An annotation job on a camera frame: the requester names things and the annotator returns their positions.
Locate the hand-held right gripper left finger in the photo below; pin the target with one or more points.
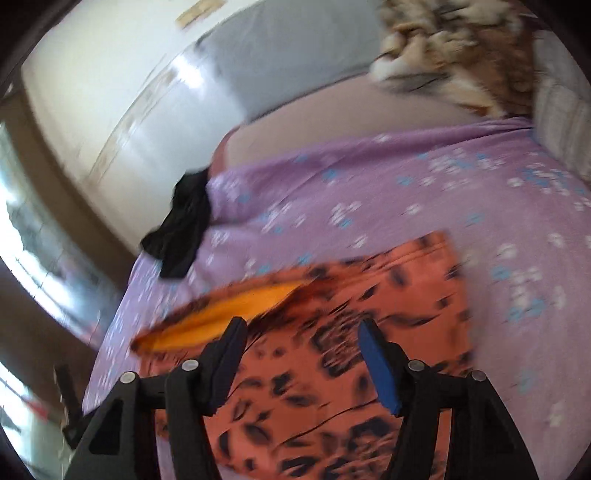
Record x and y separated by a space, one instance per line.
226 364

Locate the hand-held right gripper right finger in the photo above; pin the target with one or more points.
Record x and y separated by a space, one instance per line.
379 364

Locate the orange black floral garment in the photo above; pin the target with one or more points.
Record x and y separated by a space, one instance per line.
300 378

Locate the purple floral bed sheet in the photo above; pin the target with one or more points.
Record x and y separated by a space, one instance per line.
415 207

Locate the wooden door with glass pane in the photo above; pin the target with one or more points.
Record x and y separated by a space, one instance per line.
41 221

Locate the brown mattress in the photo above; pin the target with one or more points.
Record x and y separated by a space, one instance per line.
346 115

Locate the striped floral cushion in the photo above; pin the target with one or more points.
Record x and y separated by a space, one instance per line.
563 120

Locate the grey pillow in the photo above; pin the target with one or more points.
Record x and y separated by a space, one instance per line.
277 60

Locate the brown cream floral blanket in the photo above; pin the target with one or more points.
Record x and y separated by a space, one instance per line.
452 50

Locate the beige wall switch panel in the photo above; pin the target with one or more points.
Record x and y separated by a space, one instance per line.
191 14

